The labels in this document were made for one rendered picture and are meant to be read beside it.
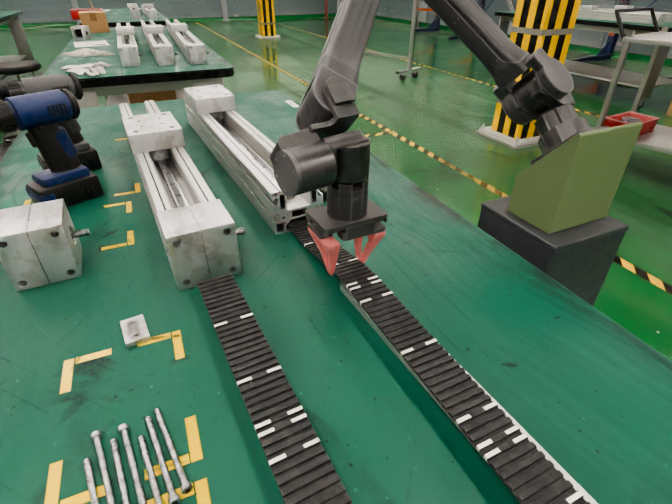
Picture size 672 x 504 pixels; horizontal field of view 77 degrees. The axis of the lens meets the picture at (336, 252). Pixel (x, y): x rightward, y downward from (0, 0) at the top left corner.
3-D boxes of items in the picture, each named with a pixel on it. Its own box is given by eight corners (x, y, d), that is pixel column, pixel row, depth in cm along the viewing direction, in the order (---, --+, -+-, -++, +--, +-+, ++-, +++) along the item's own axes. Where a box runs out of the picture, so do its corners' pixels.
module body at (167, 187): (227, 247, 75) (220, 204, 70) (169, 261, 71) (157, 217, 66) (159, 127, 134) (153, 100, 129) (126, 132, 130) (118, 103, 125)
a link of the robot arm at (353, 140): (380, 133, 53) (352, 123, 57) (337, 143, 49) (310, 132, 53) (377, 184, 57) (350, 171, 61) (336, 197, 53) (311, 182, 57)
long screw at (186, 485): (194, 490, 39) (192, 484, 39) (183, 496, 39) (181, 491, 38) (162, 410, 47) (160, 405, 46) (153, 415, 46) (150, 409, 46)
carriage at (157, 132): (188, 158, 95) (182, 128, 92) (136, 166, 91) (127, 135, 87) (175, 138, 107) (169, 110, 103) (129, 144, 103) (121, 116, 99)
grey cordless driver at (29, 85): (108, 167, 106) (79, 74, 94) (16, 189, 95) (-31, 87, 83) (99, 159, 110) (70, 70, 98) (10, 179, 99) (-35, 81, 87)
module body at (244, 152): (323, 222, 82) (322, 182, 77) (275, 235, 78) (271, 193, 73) (219, 119, 141) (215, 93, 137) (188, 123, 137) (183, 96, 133)
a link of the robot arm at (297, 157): (343, 73, 53) (317, 114, 61) (262, 83, 47) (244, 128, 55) (386, 154, 52) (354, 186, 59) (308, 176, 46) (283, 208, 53)
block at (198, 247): (256, 269, 69) (250, 218, 64) (178, 291, 64) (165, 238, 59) (240, 243, 75) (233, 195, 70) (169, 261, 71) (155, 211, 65)
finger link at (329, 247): (307, 266, 66) (305, 212, 61) (347, 254, 68) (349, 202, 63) (327, 289, 61) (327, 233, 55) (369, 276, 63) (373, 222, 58)
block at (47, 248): (99, 272, 68) (79, 221, 63) (16, 292, 64) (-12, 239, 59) (97, 243, 76) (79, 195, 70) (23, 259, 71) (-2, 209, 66)
